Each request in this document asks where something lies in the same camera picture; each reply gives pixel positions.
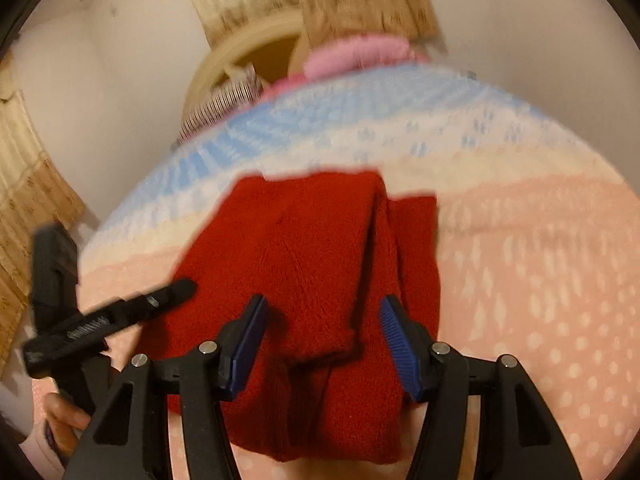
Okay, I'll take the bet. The pink pillow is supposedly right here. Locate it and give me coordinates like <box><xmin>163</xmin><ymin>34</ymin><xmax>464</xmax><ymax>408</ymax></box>
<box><xmin>259</xmin><ymin>34</ymin><xmax>431</xmax><ymax>102</ymax></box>

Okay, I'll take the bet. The beige side curtain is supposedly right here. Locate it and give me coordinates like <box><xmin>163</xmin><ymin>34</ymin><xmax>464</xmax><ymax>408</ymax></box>
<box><xmin>0</xmin><ymin>54</ymin><xmax>86</xmax><ymax>365</ymax></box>

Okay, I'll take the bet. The striped pillow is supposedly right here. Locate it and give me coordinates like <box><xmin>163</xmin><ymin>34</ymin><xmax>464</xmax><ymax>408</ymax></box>
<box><xmin>177</xmin><ymin>64</ymin><xmax>264</xmax><ymax>144</ymax></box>

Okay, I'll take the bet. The left hand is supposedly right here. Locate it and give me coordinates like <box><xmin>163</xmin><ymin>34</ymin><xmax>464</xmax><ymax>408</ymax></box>
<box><xmin>43</xmin><ymin>393</ymin><xmax>91</xmax><ymax>462</ymax></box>

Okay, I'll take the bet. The red knit sweater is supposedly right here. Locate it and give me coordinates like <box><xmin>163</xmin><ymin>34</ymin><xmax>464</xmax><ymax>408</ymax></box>
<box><xmin>137</xmin><ymin>171</ymin><xmax>440</xmax><ymax>464</ymax></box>

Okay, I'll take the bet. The cream wooden headboard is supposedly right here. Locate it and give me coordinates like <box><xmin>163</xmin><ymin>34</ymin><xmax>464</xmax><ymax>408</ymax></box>
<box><xmin>182</xmin><ymin>8</ymin><xmax>311</xmax><ymax>118</ymax></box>

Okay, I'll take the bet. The pink sleeve cuff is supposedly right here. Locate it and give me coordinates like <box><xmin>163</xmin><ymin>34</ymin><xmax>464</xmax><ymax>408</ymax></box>
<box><xmin>20</xmin><ymin>420</ymin><xmax>66</xmax><ymax>480</ymax></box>

